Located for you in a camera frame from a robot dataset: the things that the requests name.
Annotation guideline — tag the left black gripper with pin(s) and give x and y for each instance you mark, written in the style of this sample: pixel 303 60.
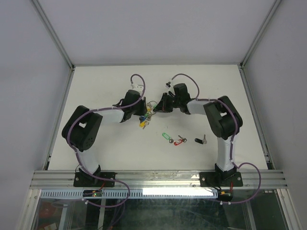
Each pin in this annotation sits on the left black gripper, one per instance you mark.
pixel 143 109

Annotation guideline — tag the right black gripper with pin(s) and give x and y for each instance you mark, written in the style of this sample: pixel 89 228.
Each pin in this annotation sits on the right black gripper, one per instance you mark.
pixel 162 106

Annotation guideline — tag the large keyring with keys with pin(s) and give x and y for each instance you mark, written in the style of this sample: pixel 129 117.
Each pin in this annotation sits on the large keyring with keys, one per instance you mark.
pixel 146 118

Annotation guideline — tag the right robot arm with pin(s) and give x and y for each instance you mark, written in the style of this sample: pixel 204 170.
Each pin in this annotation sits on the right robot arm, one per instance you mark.
pixel 224 120

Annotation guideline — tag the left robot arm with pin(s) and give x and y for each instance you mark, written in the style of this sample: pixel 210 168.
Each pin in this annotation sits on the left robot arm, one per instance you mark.
pixel 82 128

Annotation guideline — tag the red tag with keys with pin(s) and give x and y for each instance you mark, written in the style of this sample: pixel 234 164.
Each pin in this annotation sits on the red tag with keys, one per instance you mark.
pixel 177 142

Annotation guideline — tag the green key tag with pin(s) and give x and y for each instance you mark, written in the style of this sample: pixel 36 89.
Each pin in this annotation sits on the green key tag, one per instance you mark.
pixel 166 136

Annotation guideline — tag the black tag with key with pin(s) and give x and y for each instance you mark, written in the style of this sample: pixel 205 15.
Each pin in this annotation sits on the black tag with key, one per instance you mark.
pixel 201 140

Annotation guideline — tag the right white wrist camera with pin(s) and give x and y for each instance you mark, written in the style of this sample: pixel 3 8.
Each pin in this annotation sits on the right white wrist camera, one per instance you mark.
pixel 169 86

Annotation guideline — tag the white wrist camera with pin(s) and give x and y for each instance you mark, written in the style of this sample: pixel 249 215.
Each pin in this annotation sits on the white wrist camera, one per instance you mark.
pixel 137 87
pixel 169 86

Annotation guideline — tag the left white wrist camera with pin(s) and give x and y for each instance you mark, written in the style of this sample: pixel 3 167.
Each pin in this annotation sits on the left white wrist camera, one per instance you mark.
pixel 137 87

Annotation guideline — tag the aluminium mounting rail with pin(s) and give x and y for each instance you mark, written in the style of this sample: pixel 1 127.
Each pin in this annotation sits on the aluminium mounting rail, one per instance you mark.
pixel 243 179

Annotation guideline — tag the white slotted cable duct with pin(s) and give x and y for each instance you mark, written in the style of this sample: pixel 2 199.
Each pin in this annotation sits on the white slotted cable duct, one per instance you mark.
pixel 160 192

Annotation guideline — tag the left aluminium frame post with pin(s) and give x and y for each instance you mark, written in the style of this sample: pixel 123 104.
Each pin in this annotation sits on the left aluminium frame post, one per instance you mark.
pixel 52 32

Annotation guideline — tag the aluminium frame post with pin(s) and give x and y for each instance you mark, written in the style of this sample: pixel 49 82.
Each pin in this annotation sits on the aluminium frame post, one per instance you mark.
pixel 261 31
pixel 52 32

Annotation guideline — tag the right aluminium frame post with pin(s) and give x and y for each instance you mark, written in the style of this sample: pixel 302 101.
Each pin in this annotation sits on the right aluminium frame post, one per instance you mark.
pixel 261 31

